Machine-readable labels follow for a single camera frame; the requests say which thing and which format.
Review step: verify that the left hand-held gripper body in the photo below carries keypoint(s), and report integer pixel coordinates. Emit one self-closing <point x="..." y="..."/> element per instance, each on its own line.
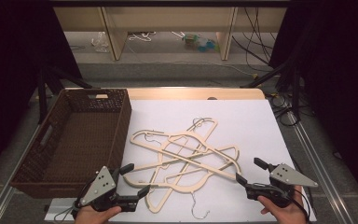
<point x="101" y="186"/>

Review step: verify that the white table mat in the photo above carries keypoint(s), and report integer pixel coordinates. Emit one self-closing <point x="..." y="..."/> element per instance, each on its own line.
<point x="248" y="124"/>

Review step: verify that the person's left hand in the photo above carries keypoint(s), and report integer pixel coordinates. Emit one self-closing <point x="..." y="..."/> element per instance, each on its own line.
<point x="93" y="216"/>

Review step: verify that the black curtain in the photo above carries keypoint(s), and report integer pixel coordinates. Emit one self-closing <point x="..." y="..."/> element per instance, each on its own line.
<point x="15" y="62"/>
<point x="338" y="77"/>

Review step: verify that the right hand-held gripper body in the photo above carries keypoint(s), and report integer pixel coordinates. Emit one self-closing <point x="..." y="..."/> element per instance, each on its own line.
<point x="287" y="175"/>

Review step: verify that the black tripod stand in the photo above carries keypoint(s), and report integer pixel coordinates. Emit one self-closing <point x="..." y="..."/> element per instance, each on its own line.
<point x="48" y="84"/>
<point x="287" y="74"/>

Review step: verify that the beige wooden shelf unit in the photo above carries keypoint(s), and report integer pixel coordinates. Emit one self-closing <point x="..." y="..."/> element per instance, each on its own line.
<point x="167" y="18"/>

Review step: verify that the cream hangers group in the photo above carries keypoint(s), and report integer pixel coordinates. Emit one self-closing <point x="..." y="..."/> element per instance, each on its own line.
<point x="136" y="184"/>

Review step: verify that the clear plastic bag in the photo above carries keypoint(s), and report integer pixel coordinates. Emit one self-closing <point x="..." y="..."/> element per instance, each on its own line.
<point x="100" y="42"/>

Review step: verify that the colourful toy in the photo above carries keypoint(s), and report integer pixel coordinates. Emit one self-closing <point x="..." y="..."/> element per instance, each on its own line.
<point x="200" y="43"/>

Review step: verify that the person's right hand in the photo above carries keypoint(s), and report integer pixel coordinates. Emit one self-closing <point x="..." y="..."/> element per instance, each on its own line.
<point x="287" y="215"/>

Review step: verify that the metal floor rail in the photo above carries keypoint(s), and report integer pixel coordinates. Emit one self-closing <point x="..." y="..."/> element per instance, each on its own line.
<point x="3" y="199"/>
<point x="320" y="168"/>

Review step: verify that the brown wicker basket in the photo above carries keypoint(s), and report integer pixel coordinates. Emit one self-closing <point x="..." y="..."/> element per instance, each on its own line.
<point x="84" y="140"/>

